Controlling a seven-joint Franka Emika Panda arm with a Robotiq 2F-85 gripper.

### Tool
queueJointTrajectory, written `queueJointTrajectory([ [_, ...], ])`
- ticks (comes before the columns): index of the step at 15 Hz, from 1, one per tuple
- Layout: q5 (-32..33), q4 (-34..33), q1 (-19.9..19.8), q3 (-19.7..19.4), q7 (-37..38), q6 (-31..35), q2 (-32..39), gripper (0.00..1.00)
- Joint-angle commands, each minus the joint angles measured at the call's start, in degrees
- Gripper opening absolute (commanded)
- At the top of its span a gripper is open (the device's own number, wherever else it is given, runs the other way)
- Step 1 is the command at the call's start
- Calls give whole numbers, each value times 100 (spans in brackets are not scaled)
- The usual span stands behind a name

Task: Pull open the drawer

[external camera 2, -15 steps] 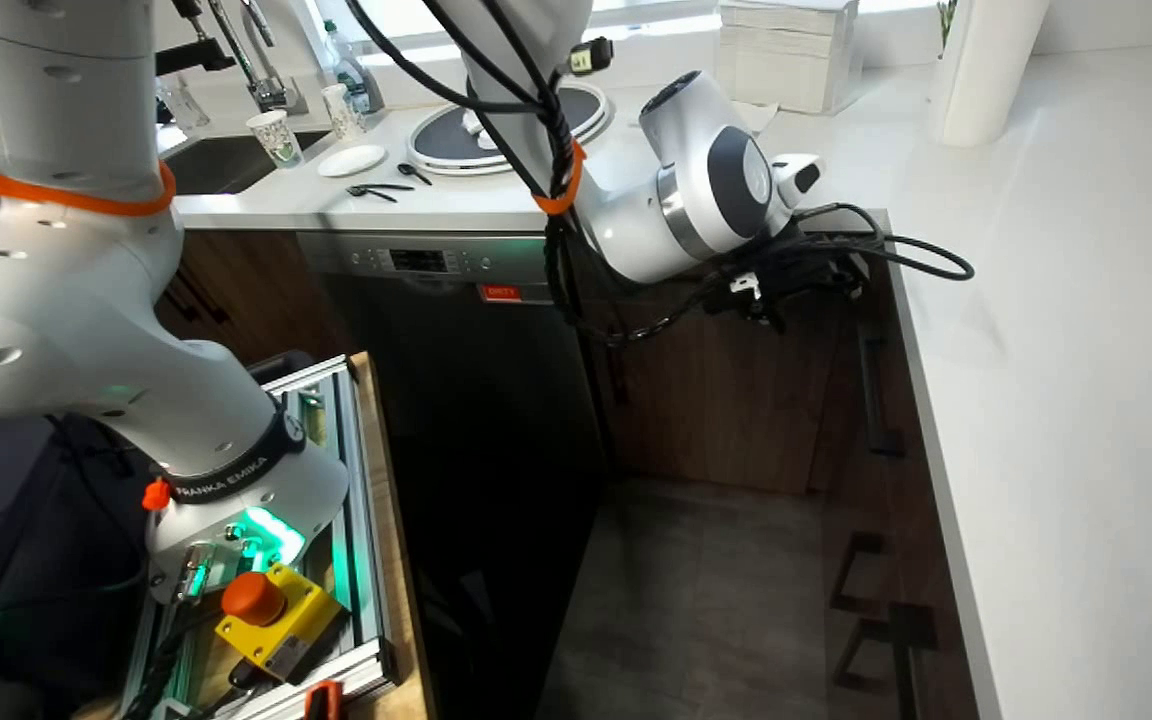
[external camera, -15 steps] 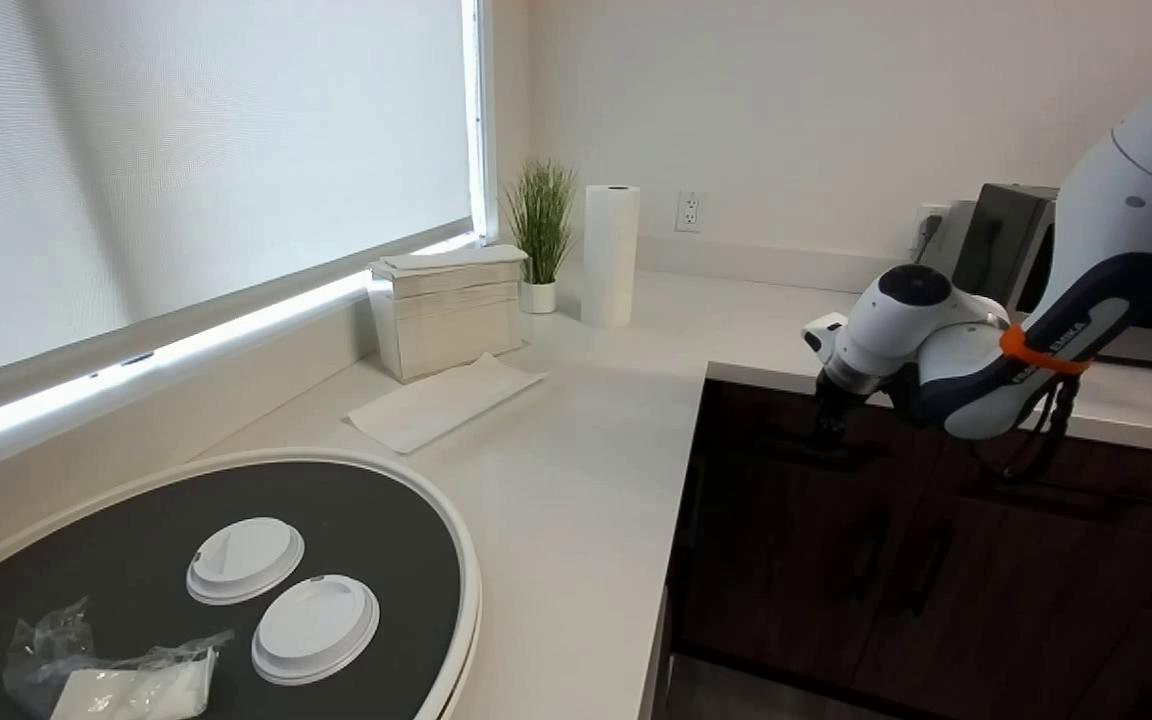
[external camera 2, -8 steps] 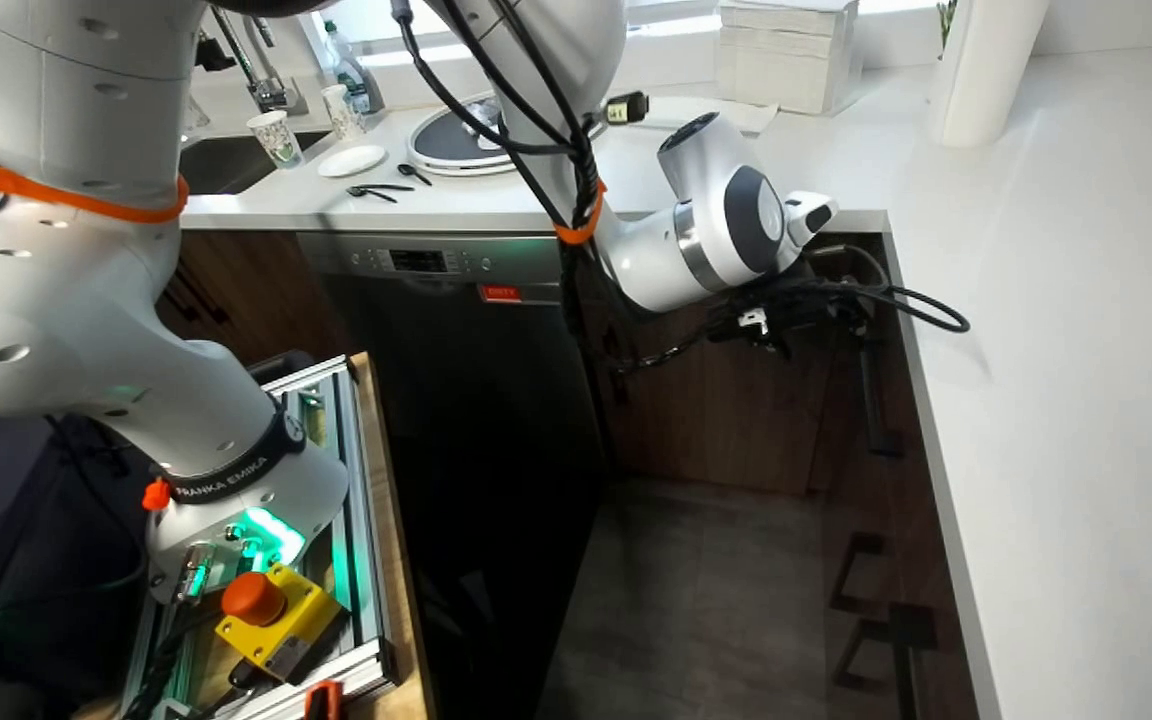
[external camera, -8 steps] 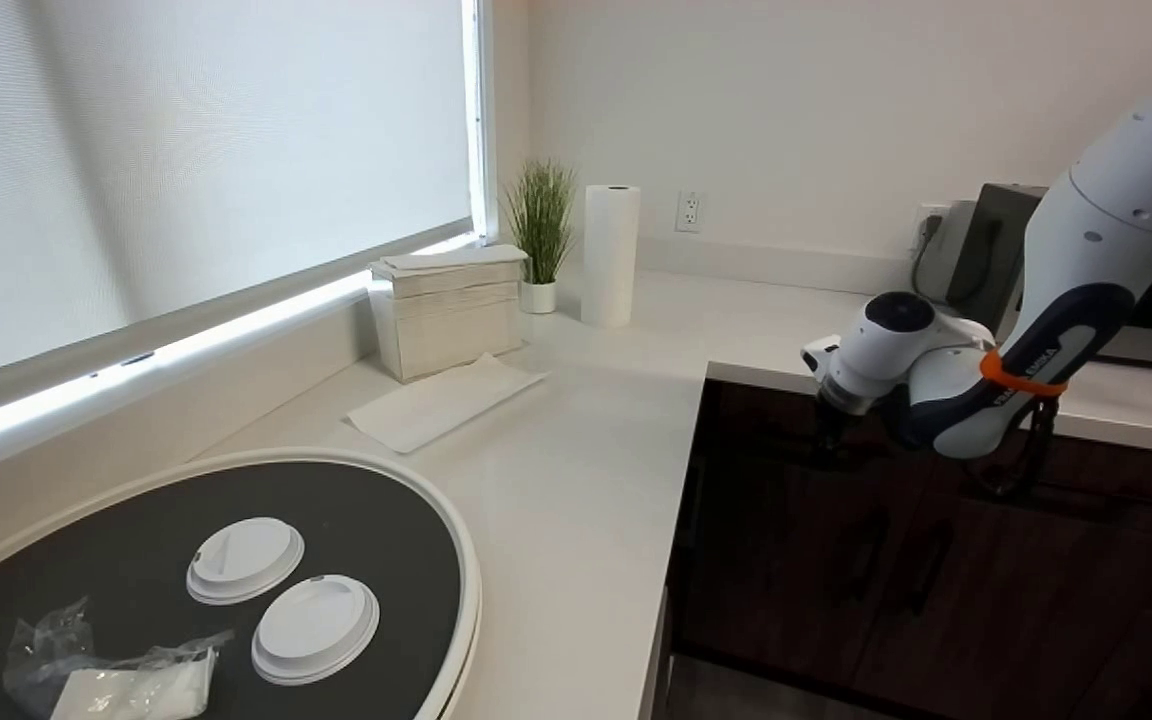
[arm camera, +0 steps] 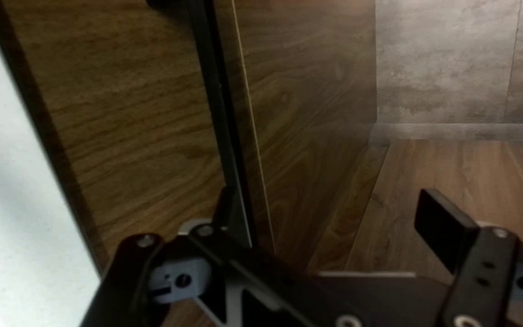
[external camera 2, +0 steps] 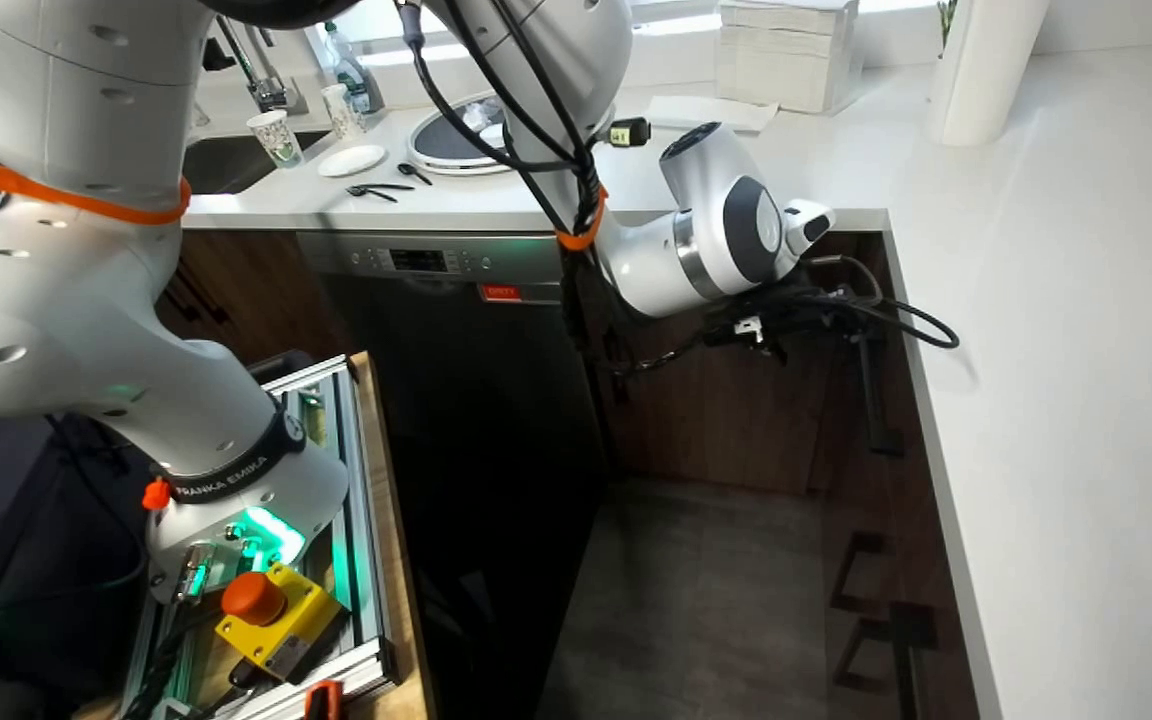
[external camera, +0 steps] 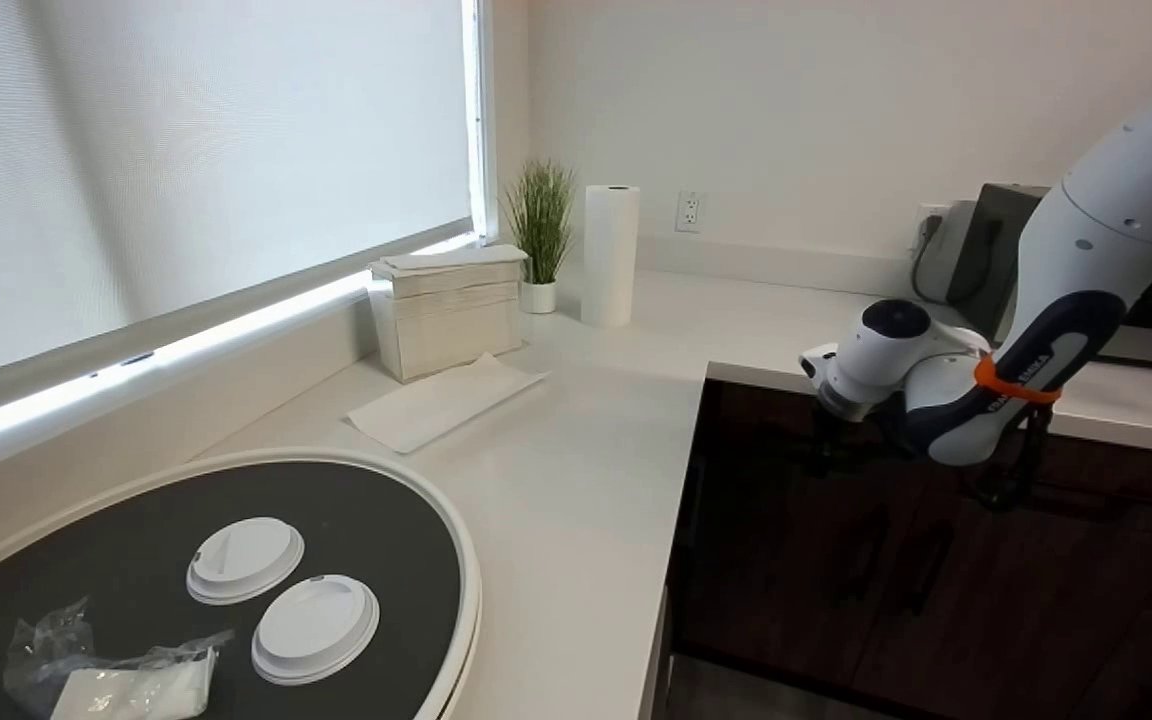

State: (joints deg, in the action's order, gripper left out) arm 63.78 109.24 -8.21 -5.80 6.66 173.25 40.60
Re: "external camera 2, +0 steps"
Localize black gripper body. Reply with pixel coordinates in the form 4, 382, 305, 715
721, 256, 873, 352

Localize dark wood corner cabinet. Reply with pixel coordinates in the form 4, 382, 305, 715
559, 231, 873, 498

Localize white napkin box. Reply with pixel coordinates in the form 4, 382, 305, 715
711, 0, 864, 115

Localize white paper towel roll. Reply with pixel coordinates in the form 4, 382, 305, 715
927, 0, 1052, 150

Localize black dishwasher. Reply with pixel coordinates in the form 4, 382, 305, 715
293, 226, 611, 720

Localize round black tray white rim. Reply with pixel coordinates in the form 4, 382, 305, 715
407, 92, 566, 178

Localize black tongs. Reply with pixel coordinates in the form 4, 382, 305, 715
344, 177, 416, 208

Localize white oval dish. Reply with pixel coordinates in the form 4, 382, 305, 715
316, 140, 391, 185

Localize clear soap bottle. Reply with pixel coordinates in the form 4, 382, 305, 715
300, 16, 386, 129

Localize dark wood sink cabinet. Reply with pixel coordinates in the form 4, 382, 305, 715
151, 226, 353, 370

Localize white paper cup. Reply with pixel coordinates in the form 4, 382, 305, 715
247, 108, 306, 171

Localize metal sink faucet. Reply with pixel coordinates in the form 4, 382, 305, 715
206, 13, 300, 115

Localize dark kitchen sink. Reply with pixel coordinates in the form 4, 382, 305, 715
180, 125, 334, 199

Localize yellow emergency stop box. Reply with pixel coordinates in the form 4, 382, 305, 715
210, 562, 347, 672

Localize dark fabric cover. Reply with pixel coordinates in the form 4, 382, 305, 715
0, 405, 160, 705

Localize narrow orange strap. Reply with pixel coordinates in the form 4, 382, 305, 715
551, 185, 611, 256

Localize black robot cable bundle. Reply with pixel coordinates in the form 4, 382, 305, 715
391, 0, 964, 397

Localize wooden robot cart metal frame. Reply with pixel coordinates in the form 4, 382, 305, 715
110, 349, 440, 720

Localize red tool handle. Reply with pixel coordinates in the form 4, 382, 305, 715
300, 675, 347, 720

